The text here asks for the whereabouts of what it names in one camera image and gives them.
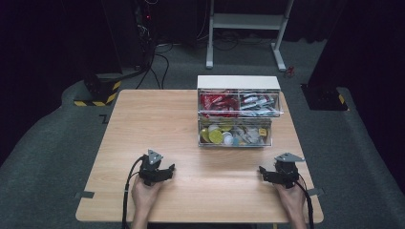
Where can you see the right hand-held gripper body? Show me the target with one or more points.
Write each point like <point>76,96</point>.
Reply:
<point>286,173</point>

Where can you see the person's right hand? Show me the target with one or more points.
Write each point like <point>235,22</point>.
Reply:
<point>293,200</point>

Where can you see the black floor plate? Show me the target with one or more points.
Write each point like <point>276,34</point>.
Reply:
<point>323,97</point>

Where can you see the dark equipment rack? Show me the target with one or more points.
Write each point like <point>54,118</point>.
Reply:
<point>143,28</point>

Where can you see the white metal stand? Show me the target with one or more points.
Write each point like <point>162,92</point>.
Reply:
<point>246,21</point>

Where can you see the pile of white grey packets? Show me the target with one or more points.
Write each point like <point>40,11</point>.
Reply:
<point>258,103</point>

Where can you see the white drawer cabinet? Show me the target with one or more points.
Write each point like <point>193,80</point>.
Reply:
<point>238,82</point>

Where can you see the person's left hand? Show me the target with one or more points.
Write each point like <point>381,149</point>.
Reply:
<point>144,197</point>

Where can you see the small red floor object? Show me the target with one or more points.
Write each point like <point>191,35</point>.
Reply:
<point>289,72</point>

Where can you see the grey tape tab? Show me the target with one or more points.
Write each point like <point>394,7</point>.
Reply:
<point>315,191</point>
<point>84,194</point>

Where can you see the black floor tape mark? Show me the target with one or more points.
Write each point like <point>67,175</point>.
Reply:
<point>104,119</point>

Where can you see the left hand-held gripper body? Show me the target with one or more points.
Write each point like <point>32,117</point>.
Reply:
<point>149,173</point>

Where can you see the pile of red packets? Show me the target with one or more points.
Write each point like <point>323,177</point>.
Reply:
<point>219,103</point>

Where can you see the clear divided drawer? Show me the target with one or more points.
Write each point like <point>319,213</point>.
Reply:
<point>239,111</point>

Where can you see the clear drawer with capsules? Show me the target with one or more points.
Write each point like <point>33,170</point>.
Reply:
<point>203,143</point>

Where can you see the heap of yellow white capsules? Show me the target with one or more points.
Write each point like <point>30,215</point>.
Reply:
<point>216,136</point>

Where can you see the black yellow striped base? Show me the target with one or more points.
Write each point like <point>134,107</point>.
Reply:
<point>100,92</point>

